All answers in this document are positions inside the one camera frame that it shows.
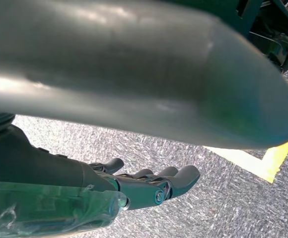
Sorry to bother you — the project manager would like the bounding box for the yellow floor tape square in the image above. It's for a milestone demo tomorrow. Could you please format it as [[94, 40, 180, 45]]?
[[203, 82, 288, 184]]

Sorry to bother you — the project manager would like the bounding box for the black robot foot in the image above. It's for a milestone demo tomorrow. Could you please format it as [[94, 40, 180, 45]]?
[[237, 0, 288, 73]]

